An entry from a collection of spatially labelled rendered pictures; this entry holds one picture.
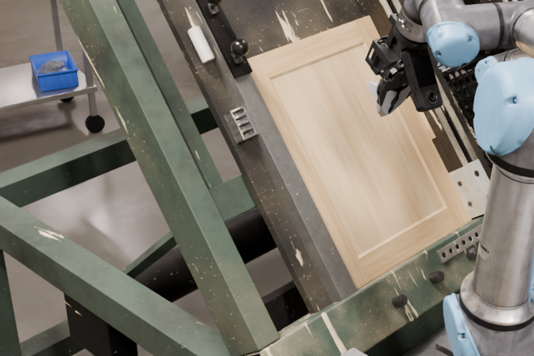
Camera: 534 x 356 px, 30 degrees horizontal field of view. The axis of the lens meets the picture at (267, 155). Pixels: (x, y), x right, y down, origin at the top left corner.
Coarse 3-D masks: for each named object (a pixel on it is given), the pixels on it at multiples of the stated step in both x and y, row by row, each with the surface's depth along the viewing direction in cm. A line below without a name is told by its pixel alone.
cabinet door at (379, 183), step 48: (288, 48) 230; (336, 48) 238; (288, 96) 226; (336, 96) 234; (288, 144) 221; (336, 144) 229; (384, 144) 237; (432, 144) 245; (336, 192) 225; (384, 192) 232; (432, 192) 241; (336, 240) 220; (384, 240) 228; (432, 240) 236
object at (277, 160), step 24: (192, 0) 218; (216, 48) 217; (240, 96) 216; (264, 120) 217; (264, 144) 216; (288, 168) 216; (288, 192) 215; (312, 216) 216; (312, 240) 214; (312, 264) 217; (336, 264) 215; (336, 288) 214
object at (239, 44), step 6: (234, 42) 205; (240, 42) 205; (246, 42) 206; (234, 48) 205; (240, 48) 205; (246, 48) 205; (234, 54) 206; (240, 54) 205; (234, 60) 216; (240, 60) 216
